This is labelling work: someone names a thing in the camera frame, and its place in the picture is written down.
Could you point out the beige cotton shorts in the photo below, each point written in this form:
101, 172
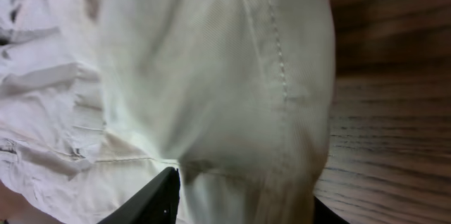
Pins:
99, 96

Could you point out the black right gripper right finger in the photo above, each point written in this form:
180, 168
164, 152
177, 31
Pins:
323, 215

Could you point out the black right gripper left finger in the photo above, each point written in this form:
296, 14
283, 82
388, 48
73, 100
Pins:
156, 203

